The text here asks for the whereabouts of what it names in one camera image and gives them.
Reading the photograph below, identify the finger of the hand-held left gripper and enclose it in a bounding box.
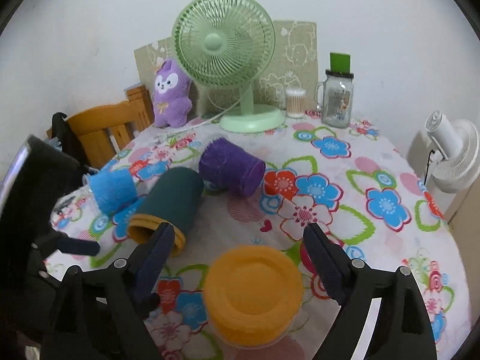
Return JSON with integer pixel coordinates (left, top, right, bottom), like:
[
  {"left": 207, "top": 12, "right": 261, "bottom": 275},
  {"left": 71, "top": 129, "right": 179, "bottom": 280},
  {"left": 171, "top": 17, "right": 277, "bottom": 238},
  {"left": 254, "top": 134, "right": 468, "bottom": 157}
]
[{"left": 55, "top": 233, "right": 101, "bottom": 258}]

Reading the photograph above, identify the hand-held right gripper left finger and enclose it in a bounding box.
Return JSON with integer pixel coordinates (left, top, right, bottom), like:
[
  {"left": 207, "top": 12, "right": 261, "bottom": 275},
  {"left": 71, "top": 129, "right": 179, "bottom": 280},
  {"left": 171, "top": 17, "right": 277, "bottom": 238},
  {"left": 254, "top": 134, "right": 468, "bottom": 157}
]
[{"left": 45, "top": 222, "right": 177, "bottom": 360}]

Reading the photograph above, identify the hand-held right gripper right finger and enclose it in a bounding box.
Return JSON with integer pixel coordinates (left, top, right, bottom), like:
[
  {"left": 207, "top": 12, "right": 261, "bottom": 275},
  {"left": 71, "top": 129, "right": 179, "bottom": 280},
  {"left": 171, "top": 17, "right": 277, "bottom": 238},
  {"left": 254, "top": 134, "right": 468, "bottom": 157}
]
[{"left": 302, "top": 222, "right": 439, "bottom": 360}]

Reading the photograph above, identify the orange fuzzy cup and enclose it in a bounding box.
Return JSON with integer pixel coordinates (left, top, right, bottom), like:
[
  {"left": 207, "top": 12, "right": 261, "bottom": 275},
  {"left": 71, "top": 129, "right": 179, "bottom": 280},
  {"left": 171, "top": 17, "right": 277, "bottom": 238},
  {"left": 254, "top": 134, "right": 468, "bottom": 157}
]
[{"left": 202, "top": 245, "right": 304, "bottom": 347}]

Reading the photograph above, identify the blue fuzzy cup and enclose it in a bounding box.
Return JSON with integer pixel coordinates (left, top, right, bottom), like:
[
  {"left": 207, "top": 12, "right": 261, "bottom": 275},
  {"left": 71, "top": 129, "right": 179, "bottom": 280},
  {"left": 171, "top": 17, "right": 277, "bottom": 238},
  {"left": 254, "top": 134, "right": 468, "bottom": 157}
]
[{"left": 82, "top": 169, "right": 136, "bottom": 216}]

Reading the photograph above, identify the dark green cup yellow rim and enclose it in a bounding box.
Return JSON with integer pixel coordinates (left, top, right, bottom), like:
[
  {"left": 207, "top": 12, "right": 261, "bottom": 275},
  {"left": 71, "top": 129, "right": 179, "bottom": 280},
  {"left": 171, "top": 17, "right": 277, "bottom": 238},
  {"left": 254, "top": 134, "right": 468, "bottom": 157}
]
[{"left": 127, "top": 167, "right": 205, "bottom": 257}]

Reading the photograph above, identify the purple fuzzy cup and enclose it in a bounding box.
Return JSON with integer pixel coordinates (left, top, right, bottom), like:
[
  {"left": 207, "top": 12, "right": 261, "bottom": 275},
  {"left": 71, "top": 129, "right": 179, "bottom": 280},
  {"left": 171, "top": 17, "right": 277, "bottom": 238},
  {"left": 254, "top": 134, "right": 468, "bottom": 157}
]
[{"left": 198, "top": 137, "right": 267, "bottom": 197}]

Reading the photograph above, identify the dark cloth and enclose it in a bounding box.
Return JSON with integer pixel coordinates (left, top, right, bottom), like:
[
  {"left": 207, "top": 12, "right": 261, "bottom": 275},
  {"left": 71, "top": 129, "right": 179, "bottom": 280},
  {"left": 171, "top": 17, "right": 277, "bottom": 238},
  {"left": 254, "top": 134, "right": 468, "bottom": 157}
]
[{"left": 52, "top": 112, "right": 91, "bottom": 169}]

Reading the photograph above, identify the wooden chair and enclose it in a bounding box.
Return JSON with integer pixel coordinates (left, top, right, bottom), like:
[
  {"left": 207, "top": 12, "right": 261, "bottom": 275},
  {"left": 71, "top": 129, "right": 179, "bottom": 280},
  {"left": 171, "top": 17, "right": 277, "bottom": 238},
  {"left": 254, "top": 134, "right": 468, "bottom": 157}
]
[{"left": 47, "top": 85, "right": 155, "bottom": 169}]

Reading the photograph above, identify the purple plush toy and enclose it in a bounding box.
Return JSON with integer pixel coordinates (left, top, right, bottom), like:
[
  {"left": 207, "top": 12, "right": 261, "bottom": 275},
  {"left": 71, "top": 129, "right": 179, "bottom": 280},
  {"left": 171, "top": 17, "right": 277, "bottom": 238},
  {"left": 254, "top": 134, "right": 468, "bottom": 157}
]
[{"left": 151, "top": 59, "right": 195, "bottom": 128}]

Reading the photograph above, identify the cotton swab jar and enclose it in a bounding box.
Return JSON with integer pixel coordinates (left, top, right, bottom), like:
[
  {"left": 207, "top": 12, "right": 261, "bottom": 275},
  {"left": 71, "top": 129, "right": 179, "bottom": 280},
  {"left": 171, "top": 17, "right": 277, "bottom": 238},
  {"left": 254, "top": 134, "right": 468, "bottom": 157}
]
[{"left": 286, "top": 88, "right": 306, "bottom": 119}]

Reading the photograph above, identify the glass jar mug green top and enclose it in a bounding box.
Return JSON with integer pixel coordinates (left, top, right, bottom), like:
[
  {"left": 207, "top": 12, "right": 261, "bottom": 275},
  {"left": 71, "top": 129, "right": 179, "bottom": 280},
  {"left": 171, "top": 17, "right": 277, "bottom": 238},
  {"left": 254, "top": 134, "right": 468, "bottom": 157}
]
[{"left": 314, "top": 52, "right": 355, "bottom": 130}]

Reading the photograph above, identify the white fan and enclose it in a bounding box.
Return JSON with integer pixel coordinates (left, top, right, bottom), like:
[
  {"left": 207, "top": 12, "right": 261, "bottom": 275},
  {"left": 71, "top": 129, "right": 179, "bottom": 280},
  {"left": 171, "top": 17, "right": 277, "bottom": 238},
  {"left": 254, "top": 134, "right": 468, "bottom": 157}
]
[{"left": 424, "top": 110, "right": 480, "bottom": 194}]

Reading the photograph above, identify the beige cartoon printed board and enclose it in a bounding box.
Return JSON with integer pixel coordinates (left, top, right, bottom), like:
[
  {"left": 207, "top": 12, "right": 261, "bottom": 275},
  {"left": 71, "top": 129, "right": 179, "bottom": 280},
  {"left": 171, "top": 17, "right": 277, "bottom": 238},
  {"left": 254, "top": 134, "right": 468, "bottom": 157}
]
[{"left": 134, "top": 20, "right": 317, "bottom": 119}]

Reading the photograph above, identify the green desk fan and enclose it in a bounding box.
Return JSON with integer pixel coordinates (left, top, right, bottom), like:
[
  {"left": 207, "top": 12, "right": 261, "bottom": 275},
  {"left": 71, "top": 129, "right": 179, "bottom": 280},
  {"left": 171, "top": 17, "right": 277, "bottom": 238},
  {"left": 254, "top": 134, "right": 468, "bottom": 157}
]
[{"left": 172, "top": 0, "right": 287, "bottom": 133}]

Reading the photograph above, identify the black fan cable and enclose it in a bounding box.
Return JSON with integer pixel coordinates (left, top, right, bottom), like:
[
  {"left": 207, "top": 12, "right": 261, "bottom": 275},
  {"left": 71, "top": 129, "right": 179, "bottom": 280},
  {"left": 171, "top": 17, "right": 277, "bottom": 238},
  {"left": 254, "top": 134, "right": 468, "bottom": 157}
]
[{"left": 424, "top": 149, "right": 439, "bottom": 187}]

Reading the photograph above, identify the white fan cable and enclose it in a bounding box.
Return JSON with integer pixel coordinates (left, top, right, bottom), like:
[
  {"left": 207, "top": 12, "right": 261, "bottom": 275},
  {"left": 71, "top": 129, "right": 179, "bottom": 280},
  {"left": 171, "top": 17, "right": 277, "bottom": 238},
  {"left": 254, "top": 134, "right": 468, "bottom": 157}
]
[{"left": 155, "top": 99, "right": 244, "bottom": 139}]

